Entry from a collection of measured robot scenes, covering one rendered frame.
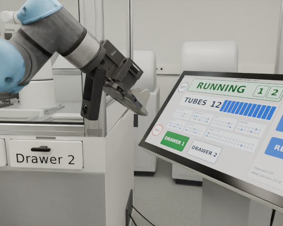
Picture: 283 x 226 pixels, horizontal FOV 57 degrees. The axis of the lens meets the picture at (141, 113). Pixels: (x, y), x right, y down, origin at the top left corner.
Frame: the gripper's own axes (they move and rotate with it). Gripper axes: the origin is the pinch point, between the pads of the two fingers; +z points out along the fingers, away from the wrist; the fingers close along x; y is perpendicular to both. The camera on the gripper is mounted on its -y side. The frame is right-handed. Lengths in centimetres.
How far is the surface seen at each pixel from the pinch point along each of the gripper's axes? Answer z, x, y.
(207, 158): 14.8, -13.0, -1.1
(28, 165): 4, 51, -32
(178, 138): 14.8, -1.0, 1.4
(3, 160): -3, 58, -35
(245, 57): 227, 171, 215
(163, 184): 166, 134, -4
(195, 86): 14.8, 4.0, 19.8
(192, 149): 14.8, -7.4, -0.2
